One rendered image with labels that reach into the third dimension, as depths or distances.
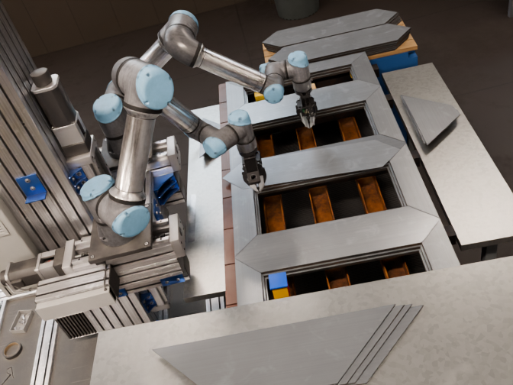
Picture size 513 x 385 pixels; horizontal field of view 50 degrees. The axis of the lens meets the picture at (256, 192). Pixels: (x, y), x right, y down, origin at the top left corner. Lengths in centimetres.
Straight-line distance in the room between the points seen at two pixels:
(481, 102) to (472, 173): 171
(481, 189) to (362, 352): 104
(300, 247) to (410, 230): 39
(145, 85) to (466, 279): 103
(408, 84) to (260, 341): 173
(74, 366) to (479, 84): 313
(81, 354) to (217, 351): 140
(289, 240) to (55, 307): 85
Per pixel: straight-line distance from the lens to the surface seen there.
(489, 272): 165
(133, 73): 165
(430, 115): 260
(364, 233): 200
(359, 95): 266
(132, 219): 174
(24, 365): 298
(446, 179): 233
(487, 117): 391
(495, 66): 441
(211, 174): 266
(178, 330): 164
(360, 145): 236
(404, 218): 205
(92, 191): 184
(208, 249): 232
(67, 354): 289
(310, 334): 150
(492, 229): 216
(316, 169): 228
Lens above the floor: 234
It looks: 42 degrees down
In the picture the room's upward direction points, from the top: 16 degrees counter-clockwise
